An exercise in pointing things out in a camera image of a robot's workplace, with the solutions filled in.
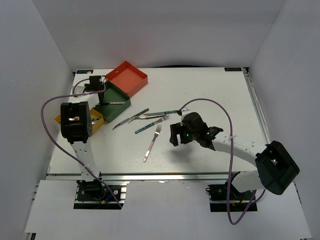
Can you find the pink handled knife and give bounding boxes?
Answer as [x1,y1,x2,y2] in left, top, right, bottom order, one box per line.
[101,101,126,106]

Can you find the green handled knife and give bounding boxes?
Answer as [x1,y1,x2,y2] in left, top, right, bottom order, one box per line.
[143,110,181,117]

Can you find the green handled spoon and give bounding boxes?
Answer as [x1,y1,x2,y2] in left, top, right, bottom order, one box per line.
[91,118,100,125]

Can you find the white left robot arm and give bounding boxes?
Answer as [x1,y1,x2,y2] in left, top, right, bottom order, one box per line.
[60,75,105,182]

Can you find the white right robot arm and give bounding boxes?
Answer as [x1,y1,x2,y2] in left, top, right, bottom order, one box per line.
[169,112,300,200]

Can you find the green box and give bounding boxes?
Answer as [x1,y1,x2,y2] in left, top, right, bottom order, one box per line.
[94,81,131,123]

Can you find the yellow box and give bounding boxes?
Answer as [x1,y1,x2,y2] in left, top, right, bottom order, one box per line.
[54,106,105,139]

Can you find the red box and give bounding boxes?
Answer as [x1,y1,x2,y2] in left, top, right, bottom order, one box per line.
[106,61,148,98]

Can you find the green handled fork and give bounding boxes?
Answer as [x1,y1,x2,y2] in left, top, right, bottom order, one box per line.
[134,114,170,134]

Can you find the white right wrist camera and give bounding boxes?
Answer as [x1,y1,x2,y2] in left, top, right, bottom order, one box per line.
[177,107,190,122]

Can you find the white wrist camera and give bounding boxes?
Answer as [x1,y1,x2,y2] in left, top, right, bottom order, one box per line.
[73,85,85,95]
[177,107,190,122]

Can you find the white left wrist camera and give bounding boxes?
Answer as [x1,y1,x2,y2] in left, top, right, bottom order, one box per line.
[73,85,85,95]

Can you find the pink handled fork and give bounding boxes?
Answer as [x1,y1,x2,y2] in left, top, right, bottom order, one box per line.
[143,124,162,163]

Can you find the brown handled knife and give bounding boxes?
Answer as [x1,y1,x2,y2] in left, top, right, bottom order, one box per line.
[113,108,150,130]

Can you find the aluminium table frame rail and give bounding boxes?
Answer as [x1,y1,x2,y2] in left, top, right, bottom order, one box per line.
[241,66,279,173]

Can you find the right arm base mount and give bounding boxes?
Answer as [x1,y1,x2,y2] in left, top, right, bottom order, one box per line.
[205,184,253,213]

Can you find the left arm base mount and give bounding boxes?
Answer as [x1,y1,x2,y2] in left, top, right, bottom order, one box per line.
[73,180,126,210]

